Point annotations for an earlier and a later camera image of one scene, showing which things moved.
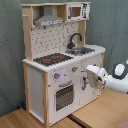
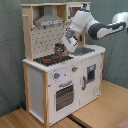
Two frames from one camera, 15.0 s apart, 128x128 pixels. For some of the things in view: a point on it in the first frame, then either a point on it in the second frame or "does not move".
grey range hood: x=48 y=17 does not move
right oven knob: x=74 y=68 does not move
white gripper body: x=101 y=72 -> x=70 y=40
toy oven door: x=65 y=97 does not move
